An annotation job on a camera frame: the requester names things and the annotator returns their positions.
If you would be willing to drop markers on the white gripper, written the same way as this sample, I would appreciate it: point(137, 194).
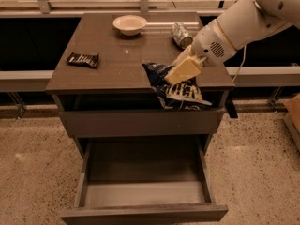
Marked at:
point(211, 44)

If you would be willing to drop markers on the blue chip bag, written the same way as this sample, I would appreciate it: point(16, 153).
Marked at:
point(185, 95)

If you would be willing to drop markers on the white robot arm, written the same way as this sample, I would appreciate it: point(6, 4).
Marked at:
point(242, 23)

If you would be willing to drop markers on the grey middle drawer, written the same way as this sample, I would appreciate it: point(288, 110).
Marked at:
point(94, 124)

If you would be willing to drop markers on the grey drawer cabinet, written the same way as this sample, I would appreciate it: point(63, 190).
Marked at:
point(119, 83)

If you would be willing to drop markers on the grey open bottom drawer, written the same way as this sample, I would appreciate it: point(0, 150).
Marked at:
point(144, 181)

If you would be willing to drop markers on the silver soda can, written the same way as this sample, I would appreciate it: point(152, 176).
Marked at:
point(181, 35)

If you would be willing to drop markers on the white bowl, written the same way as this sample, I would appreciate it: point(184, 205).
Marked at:
point(129, 25)

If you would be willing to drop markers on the black snack bar wrapper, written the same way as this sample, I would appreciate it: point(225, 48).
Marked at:
point(83, 60)

